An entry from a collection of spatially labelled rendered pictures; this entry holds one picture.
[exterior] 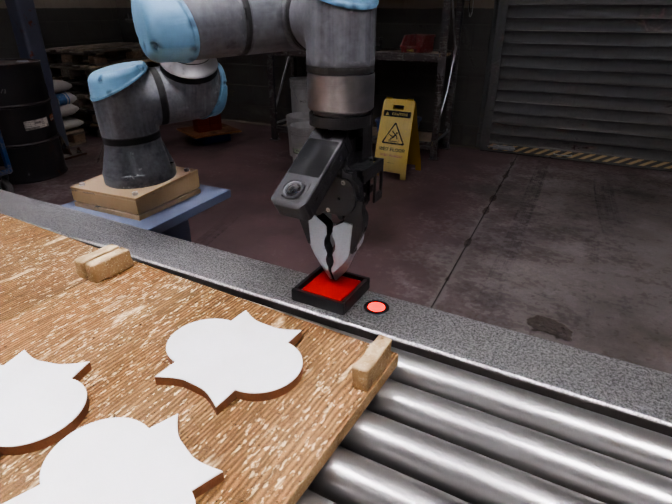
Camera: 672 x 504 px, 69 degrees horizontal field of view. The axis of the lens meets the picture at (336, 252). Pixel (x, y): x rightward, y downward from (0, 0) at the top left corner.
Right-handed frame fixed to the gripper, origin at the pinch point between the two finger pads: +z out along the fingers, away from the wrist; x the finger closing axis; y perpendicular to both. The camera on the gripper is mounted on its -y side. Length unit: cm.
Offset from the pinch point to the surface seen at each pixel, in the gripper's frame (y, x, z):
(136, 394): -27.0, 5.5, 1.1
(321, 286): -1.0, 1.0, 1.8
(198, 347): -20.0, 4.3, 0.0
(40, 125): 180, 363, 54
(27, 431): -34.9, 8.7, 0.0
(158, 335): -19.5, 10.6, 1.1
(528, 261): 212, -6, 95
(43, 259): -14.4, 38.6, 1.3
